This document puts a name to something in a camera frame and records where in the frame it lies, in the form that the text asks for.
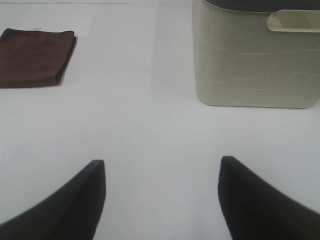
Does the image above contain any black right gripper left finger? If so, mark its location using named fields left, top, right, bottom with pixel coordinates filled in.
left=0, top=160, right=106, bottom=240

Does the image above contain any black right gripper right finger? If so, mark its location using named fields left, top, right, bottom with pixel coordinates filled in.
left=217, top=156, right=320, bottom=240

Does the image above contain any brown towel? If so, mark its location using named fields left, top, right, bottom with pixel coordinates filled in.
left=0, top=28, right=76, bottom=88

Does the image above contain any beige plastic basket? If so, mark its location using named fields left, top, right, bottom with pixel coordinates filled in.
left=192, top=0, right=320, bottom=109

